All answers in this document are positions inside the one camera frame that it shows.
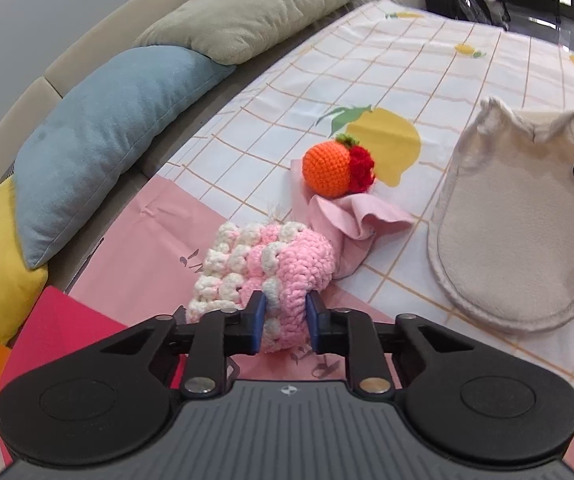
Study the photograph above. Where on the pink and white crochet piece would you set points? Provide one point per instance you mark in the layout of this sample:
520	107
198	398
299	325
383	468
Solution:
292	260

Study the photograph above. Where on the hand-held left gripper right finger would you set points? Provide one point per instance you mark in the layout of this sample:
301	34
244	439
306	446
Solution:
314	323

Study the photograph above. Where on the grey-green pillow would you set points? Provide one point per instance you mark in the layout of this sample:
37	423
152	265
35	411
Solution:
257	15

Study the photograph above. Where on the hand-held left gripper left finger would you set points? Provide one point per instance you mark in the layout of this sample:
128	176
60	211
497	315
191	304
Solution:
258	321

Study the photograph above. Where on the beige sofa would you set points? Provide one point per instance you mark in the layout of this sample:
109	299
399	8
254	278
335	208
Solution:
117	15

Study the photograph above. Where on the orange crochet ball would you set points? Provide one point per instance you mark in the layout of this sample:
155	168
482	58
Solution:
324	165

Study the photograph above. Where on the pink cloth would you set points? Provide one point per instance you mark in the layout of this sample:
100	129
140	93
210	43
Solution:
357	220

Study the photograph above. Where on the checked lemon-print tablecloth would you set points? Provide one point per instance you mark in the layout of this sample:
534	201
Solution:
392	85

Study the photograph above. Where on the blue pillow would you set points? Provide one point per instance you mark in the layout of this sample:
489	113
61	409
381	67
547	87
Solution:
107	150

